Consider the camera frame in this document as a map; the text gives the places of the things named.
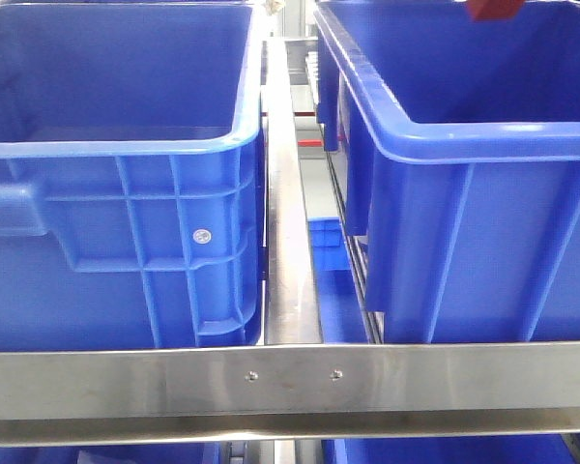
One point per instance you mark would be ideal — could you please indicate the stainless steel shelf rail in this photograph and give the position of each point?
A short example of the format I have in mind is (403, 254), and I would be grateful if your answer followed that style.
(288, 392)

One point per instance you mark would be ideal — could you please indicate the blue crate upper middle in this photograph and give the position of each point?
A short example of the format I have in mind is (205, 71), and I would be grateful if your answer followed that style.
(131, 175)

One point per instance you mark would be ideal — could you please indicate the steel shelf divider bar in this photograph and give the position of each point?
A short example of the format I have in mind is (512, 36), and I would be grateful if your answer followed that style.
(292, 313)

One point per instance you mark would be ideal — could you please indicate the red cube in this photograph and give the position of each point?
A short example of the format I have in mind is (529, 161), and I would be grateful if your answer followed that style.
(481, 10)

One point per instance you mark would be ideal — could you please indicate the blue crate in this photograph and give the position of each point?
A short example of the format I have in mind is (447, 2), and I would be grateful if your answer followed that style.
(131, 175)
(463, 146)

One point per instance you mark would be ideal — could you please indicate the blue crate upper right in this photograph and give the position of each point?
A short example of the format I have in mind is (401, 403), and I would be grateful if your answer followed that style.
(463, 146)

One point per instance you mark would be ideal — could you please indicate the blue bin lower left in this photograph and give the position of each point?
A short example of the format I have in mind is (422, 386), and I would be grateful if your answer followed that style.
(154, 453)

